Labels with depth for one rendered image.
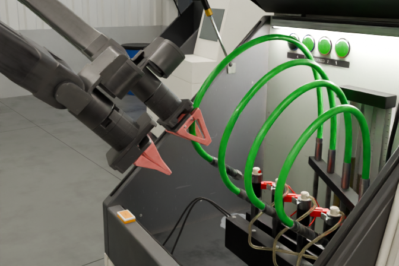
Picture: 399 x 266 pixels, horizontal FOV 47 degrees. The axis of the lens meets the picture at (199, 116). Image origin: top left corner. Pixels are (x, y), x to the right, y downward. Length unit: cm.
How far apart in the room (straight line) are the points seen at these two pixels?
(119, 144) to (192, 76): 310
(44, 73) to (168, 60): 32
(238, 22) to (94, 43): 305
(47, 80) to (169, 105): 31
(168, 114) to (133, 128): 18
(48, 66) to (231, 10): 332
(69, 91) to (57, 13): 41
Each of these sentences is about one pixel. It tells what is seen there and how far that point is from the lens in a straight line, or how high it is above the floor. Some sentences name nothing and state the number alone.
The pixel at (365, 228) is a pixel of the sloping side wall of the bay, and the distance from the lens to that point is 82.
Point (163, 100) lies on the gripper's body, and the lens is 91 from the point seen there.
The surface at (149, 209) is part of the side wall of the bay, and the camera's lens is 135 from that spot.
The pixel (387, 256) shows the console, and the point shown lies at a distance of 87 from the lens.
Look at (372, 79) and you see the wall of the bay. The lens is 118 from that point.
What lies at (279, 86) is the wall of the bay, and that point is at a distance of 141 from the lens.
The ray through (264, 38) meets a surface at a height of 142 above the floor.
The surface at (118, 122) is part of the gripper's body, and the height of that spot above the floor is 131.
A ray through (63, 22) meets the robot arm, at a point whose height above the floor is 145.
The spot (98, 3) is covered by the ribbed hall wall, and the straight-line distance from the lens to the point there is 797.
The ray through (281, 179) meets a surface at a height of 120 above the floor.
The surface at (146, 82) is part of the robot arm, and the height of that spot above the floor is 134.
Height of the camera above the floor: 150
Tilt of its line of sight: 15 degrees down
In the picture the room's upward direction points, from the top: 1 degrees clockwise
